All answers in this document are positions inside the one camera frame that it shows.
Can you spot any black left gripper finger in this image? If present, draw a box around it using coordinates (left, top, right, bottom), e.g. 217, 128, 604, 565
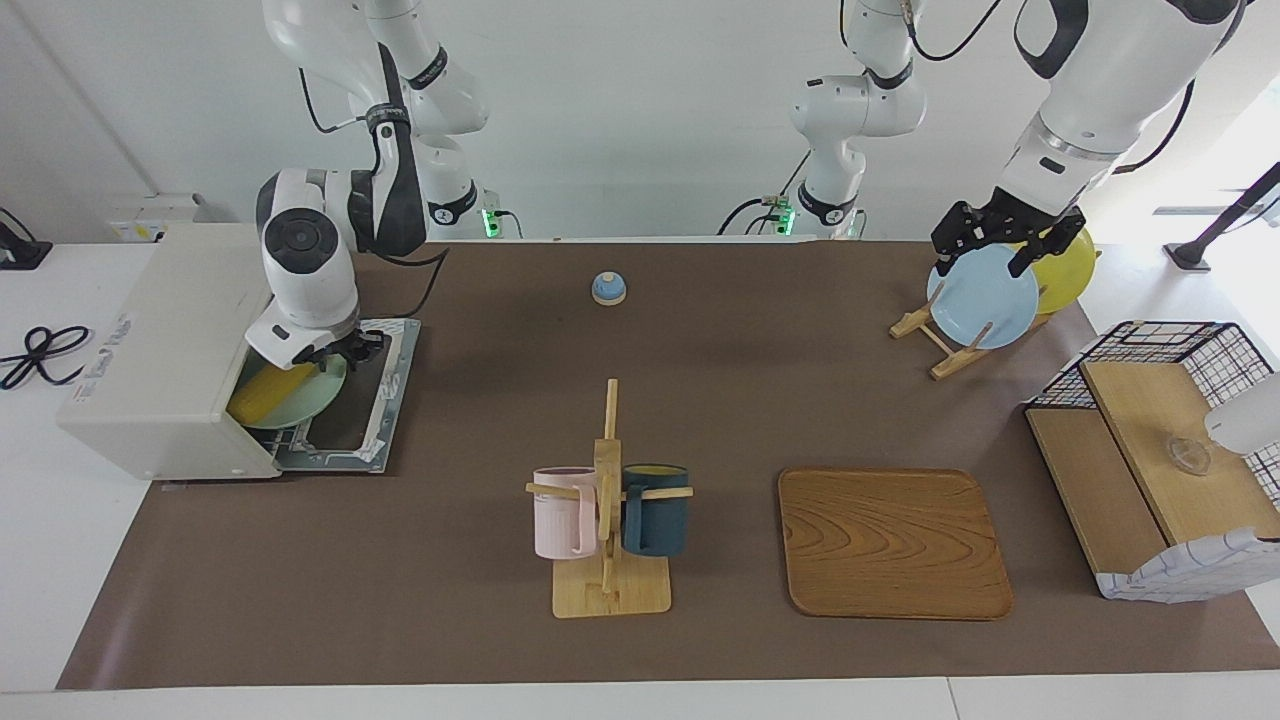
931, 200, 993, 278
1007, 218, 1088, 279

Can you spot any mint green plate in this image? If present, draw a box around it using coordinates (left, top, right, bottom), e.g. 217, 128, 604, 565
240, 350, 348, 431

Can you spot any oven door with handle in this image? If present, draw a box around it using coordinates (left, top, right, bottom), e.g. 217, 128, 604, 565
275, 318, 421, 474

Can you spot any yellow corn cob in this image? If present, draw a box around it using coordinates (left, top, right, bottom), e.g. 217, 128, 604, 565
227, 362, 321, 424

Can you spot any white toaster oven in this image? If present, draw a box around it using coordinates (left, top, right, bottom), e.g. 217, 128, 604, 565
57, 222, 346, 481

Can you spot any yellow plate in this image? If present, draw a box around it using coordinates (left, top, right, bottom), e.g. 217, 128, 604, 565
1030, 228, 1097, 303

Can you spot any light blue plate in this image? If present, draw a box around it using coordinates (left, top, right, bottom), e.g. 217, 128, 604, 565
926, 245, 1040, 350

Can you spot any wooden plate rack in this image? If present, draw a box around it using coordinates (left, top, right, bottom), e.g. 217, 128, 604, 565
890, 285, 1056, 381

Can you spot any wooden shelf box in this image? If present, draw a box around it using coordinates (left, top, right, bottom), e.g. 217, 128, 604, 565
1025, 360, 1280, 581

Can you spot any white electrical box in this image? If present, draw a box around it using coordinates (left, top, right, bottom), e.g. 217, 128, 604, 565
108, 193, 216, 243

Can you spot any small clear glass bowl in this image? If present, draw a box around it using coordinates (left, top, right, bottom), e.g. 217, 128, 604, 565
1165, 436, 1213, 476

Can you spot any pink mug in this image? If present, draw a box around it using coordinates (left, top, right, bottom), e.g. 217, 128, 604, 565
532, 466, 599, 561

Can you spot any white rounded object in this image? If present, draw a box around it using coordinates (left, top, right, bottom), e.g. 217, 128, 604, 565
1203, 372, 1280, 457

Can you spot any wooden serving tray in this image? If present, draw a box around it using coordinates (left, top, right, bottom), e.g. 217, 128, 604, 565
778, 467, 1014, 622

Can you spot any black desk clamp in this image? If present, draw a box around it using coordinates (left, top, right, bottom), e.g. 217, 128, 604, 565
0, 207, 53, 271

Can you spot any dark blue mug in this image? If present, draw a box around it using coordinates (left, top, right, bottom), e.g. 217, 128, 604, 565
620, 463, 690, 558

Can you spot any wooden mug tree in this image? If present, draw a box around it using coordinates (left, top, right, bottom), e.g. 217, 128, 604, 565
526, 378, 694, 619

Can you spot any white checked cloth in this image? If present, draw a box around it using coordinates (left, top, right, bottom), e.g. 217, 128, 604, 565
1095, 527, 1280, 604

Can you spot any brown table mat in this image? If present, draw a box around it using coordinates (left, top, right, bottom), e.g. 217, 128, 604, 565
57, 240, 1280, 691

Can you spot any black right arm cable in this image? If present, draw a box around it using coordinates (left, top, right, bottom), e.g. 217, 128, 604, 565
298, 60, 451, 321

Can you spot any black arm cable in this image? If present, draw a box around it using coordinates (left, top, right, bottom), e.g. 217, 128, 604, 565
298, 60, 451, 321
905, 0, 1198, 177

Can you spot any black wire basket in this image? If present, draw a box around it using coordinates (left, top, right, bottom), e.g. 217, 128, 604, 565
1025, 320, 1280, 501

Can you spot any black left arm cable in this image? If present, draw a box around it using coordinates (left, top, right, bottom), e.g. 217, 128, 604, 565
905, 0, 1198, 177

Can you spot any coiled black cable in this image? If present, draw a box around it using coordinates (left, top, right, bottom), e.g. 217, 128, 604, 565
0, 325, 93, 391

